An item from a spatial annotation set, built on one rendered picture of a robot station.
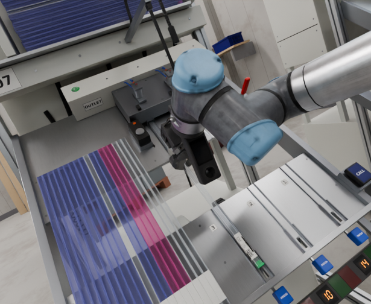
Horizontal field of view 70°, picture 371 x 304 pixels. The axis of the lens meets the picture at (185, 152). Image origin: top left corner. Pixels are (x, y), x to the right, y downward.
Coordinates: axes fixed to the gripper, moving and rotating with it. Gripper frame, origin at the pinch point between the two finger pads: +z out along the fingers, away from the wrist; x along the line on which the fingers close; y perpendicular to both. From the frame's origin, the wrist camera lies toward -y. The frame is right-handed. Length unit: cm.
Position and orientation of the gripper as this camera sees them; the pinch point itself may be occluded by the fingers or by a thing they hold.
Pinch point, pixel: (185, 167)
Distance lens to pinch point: 69.2
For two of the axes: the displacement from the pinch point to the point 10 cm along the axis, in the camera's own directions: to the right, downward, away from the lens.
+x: -8.5, 4.4, -3.0
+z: -0.9, 4.4, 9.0
